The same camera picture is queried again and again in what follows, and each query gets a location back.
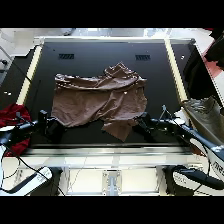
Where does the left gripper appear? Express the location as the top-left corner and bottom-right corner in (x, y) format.
(42, 117), (65, 140)

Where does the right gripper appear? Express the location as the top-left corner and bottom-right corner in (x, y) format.
(133, 112), (155, 135)

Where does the brown T-shirt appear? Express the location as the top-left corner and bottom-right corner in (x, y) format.
(50, 61), (149, 143)

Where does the red garment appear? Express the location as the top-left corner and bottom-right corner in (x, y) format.
(0, 102), (33, 158)

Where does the grey garment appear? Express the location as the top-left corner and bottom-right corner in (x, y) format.
(182, 95), (224, 148)

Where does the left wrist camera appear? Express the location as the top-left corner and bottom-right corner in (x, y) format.
(37, 109), (50, 126)

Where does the black cable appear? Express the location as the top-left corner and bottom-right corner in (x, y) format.
(0, 145), (66, 197)

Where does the silver frame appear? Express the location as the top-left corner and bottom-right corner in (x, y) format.
(0, 143), (224, 197)

